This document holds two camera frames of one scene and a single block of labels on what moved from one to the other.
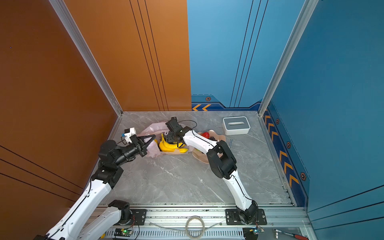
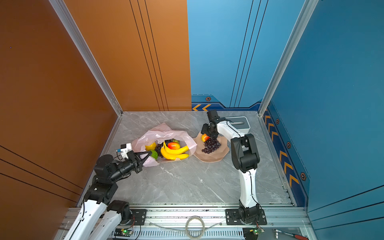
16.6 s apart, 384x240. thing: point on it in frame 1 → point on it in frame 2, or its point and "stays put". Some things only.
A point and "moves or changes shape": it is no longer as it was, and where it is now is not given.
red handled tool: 295,236 stays put
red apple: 206,135 stays put
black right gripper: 168,137 → 204,130
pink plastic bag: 157,129 moves or changes shape
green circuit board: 123,232 stays put
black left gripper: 136,142 → 137,163
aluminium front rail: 275,222 stays put
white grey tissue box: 236,125 stays put
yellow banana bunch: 166,147 → 174,154
